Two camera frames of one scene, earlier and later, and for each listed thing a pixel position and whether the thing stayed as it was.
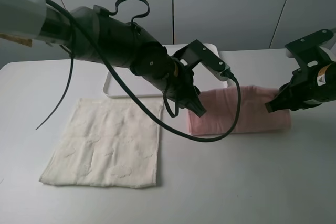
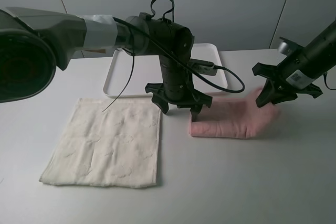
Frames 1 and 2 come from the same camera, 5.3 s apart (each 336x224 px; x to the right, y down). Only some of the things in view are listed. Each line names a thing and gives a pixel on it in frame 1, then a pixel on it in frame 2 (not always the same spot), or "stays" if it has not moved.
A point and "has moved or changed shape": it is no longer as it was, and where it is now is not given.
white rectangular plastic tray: [115, 86] stays
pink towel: [219, 105] has moved or changed shape
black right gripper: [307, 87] to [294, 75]
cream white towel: [109, 142] stays
